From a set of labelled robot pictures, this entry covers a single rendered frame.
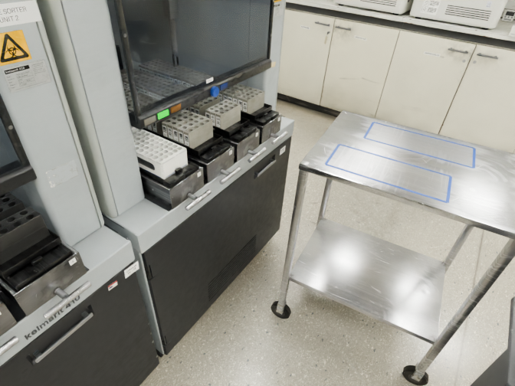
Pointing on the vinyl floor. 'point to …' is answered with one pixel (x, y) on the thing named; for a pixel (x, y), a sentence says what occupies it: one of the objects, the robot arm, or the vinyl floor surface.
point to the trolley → (418, 164)
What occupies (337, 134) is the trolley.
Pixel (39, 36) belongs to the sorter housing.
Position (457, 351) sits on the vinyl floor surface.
